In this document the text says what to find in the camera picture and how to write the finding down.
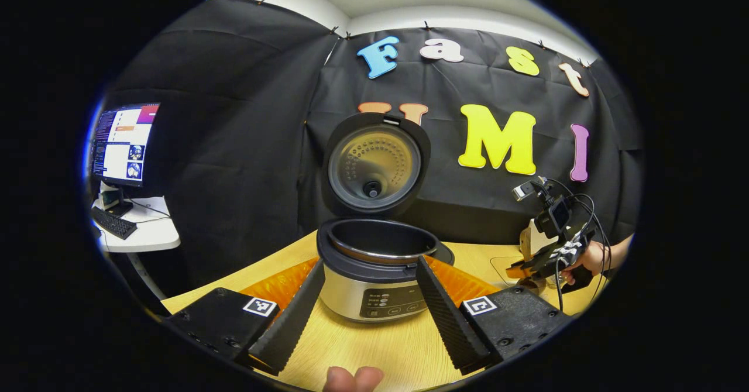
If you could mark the white toaster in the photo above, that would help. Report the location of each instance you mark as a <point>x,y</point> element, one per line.
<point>528,241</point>

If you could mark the computer monitor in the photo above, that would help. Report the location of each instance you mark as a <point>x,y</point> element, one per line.
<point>126,143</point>

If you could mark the white side desk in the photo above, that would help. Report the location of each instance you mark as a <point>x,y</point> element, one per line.
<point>152,231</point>

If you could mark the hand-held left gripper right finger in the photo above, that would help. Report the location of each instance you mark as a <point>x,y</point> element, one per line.
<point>447,322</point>

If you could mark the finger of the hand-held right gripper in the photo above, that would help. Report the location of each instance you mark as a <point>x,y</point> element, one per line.
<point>535,266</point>

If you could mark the silver black rice cooker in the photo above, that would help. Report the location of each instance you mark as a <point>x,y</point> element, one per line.
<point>374,292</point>

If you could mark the black keyboard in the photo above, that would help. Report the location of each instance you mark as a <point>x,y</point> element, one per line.
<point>114,223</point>

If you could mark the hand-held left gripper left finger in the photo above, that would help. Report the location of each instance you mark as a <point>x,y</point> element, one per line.
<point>292,322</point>

